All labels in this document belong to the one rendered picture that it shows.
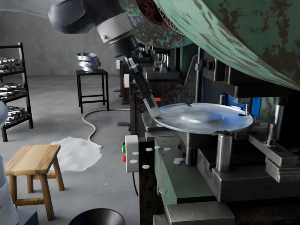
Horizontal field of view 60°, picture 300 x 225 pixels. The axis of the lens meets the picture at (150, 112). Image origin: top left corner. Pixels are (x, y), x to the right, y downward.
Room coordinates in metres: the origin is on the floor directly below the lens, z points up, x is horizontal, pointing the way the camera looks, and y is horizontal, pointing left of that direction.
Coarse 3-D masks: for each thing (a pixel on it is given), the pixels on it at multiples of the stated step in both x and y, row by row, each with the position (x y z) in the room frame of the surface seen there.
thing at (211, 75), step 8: (208, 56) 0.74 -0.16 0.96; (200, 64) 0.77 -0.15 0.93; (208, 64) 0.70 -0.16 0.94; (216, 64) 0.69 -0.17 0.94; (224, 64) 0.69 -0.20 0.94; (208, 72) 0.73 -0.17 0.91; (216, 72) 0.69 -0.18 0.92; (224, 72) 0.69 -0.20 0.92; (232, 72) 0.67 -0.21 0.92; (240, 72) 0.67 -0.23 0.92; (216, 80) 0.69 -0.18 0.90; (224, 80) 0.69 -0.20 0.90; (232, 80) 0.67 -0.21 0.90; (240, 80) 0.67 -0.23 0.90; (248, 80) 0.67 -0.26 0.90; (256, 80) 0.68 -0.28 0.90; (264, 80) 0.68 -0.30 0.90
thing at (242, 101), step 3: (234, 99) 0.76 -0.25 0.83; (237, 99) 0.74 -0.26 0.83; (240, 99) 0.74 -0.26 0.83; (243, 99) 0.73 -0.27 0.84; (246, 99) 0.73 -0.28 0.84; (249, 99) 0.73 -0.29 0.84; (237, 102) 0.74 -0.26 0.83; (240, 102) 0.73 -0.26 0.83; (243, 102) 0.73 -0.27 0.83; (246, 102) 0.73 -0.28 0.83; (249, 102) 0.73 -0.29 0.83
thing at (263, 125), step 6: (252, 114) 0.77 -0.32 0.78; (252, 126) 0.68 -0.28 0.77; (258, 126) 0.68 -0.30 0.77; (264, 126) 0.68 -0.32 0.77; (240, 132) 0.67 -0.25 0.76; (246, 132) 0.68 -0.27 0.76; (252, 132) 0.68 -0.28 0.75; (258, 132) 0.68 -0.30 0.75; (264, 132) 0.68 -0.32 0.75; (234, 138) 0.68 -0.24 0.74; (240, 138) 0.67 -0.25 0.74; (246, 138) 0.68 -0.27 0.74
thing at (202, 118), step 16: (176, 112) 0.78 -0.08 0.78; (192, 112) 0.76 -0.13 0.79; (208, 112) 0.76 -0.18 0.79; (224, 112) 0.78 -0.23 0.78; (240, 112) 0.78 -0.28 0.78; (176, 128) 0.62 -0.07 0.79; (192, 128) 0.63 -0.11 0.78; (208, 128) 0.63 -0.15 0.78; (224, 128) 0.63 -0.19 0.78; (240, 128) 0.63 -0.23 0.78
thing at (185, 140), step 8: (144, 112) 0.78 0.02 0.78; (144, 120) 0.71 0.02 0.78; (152, 120) 0.71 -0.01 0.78; (152, 128) 0.65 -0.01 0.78; (160, 128) 0.65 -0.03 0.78; (168, 128) 0.65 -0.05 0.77; (184, 136) 0.72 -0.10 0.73; (192, 136) 0.68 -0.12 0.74; (200, 136) 0.69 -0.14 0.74; (208, 136) 0.69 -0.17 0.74; (184, 144) 0.71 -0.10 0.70; (192, 144) 0.68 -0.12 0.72; (200, 144) 0.69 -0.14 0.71; (208, 144) 0.69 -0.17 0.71; (184, 152) 0.70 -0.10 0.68; (192, 152) 0.68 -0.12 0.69; (184, 160) 0.71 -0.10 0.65; (192, 160) 0.68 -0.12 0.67
